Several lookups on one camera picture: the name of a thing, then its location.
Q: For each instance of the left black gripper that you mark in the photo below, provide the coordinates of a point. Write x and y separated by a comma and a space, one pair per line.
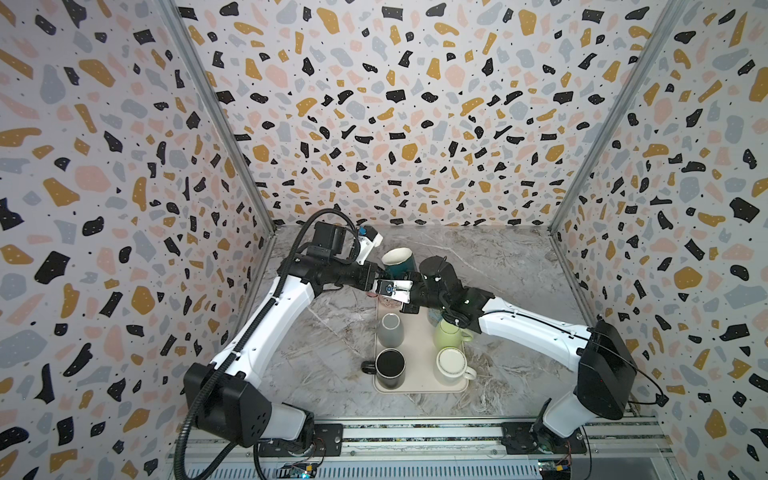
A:
367, 279

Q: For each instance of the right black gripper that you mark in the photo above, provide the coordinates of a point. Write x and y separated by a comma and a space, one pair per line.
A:
414, 294

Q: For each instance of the dark green mug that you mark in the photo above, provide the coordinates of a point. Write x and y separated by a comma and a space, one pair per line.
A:
399, 262

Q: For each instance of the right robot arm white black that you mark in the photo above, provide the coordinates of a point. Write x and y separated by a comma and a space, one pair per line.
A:
597, 355

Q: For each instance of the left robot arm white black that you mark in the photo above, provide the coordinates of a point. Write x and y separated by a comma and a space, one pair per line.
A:
223, 396

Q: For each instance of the light green mug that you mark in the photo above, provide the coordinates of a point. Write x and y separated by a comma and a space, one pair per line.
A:
447, 335

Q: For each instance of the white cream mug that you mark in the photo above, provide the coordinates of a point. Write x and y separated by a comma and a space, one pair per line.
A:
451, 367

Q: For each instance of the black mug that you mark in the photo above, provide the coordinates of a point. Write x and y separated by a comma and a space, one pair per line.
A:
388, 367

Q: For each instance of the beige rectangular tray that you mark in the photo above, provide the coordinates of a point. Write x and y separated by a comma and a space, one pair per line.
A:
420, 353

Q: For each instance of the green circuit board left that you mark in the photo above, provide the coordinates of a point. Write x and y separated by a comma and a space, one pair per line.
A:
297, 471

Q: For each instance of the circuit board right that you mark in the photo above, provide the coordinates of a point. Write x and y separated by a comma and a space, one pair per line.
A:
560, 469

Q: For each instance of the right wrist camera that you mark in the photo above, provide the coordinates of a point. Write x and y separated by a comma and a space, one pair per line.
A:
397, 290

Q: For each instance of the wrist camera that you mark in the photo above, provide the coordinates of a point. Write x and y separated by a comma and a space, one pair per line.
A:
369, 238
397, 290

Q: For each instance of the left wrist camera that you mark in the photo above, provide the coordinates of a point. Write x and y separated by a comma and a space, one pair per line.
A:
369, 238

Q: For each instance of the grey handleless cup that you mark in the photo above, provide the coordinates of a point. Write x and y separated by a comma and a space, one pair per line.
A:
390, 331

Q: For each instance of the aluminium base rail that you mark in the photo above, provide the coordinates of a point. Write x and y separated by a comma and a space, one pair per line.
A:
461, 448

